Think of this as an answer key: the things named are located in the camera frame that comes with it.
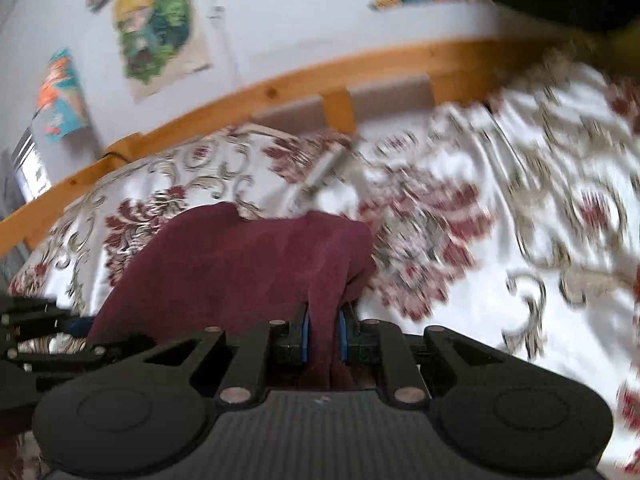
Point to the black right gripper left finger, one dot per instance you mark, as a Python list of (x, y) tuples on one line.
[(299, 334)]

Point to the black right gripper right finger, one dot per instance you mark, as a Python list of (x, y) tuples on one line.
[(348, 333)]

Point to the maroon small garment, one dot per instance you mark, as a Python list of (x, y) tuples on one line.
[(210, 267)]

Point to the white floral satin bedspread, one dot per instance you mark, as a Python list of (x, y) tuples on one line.
[(514, 222)]

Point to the window with metal frame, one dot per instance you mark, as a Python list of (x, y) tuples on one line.
[(30, 172)]

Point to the blue orange wall drawing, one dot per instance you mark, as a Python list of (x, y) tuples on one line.
[(60, 99)]

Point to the wooden bed frame rail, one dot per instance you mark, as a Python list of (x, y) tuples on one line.
[(458, 71)]

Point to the green-haired girl wall drawing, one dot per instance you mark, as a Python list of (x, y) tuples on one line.
[(160, 42)]

